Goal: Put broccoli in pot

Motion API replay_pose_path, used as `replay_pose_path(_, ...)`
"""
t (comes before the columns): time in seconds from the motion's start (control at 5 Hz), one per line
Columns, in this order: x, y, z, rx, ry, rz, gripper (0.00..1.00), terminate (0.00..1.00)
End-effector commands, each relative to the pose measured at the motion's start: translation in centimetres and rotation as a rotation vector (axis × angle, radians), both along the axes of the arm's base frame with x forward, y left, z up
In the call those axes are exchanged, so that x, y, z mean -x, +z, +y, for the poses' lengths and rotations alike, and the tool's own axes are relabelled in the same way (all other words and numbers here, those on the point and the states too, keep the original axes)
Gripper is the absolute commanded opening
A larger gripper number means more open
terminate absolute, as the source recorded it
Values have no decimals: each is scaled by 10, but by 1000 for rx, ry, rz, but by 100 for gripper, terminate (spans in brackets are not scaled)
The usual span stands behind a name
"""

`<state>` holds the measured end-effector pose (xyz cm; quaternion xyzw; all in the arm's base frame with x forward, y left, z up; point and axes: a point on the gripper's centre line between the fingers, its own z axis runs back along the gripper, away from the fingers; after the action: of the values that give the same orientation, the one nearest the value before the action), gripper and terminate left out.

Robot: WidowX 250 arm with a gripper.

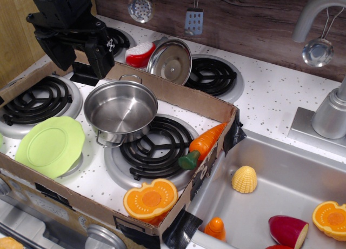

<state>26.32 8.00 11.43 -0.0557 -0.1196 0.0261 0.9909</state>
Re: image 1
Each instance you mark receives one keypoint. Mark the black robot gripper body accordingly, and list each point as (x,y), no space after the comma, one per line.
(66,22)

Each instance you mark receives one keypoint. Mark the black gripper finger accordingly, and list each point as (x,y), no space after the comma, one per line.
(59,48)
(99,52)

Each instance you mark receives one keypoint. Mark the light green toy broccoli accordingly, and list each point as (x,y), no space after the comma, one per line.
(0,141)

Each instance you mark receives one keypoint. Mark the stainless steel pot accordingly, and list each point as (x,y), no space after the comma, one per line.
(120,111)

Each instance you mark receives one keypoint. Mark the steel pot lid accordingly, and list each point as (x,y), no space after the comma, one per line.
(172,60)

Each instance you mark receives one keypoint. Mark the red white toy cheese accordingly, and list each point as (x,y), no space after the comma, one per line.
(139,55)

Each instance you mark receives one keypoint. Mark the front left black burner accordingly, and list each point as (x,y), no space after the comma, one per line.
(36,103)

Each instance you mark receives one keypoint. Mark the hanging steel strainer spoon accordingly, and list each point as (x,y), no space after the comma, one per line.
(141,11)

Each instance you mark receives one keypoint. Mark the light green plastic plate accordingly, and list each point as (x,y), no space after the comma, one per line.
(52,146)

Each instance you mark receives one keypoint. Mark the brown cardboard fence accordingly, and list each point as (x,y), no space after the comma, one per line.
(55,213)

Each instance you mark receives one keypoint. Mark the hanging grey slotted spatula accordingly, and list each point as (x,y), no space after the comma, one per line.
(193,25)

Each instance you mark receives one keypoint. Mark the back right black burner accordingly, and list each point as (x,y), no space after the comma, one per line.
(217,77)

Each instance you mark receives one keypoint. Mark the front right black burner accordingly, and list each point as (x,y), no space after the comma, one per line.
(153,156)

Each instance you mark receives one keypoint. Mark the orange pumpkin half in fence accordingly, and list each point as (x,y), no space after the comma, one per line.
(151,202)

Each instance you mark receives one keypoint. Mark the silver stove knob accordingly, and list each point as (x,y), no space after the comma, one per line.
(100,237)

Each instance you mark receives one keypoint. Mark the yellow toy corn piece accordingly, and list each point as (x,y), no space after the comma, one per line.
(244,180)

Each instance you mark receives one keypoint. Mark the yellow toy at bottom left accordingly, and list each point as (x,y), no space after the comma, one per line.
(10,243)

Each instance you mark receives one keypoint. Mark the small orange toy carrot piece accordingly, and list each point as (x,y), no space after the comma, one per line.
(215,228)

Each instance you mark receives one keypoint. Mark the hanging steel ladle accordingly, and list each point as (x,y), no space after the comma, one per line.
(320,51)

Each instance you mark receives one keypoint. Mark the purple toy eggplant half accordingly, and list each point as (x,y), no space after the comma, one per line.
(288,231)

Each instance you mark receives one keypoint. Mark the red toy at bottom edge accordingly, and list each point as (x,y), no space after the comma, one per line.
(278,246)

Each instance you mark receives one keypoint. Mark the orange pumpkin half in sink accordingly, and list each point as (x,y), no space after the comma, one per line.
(329,218)

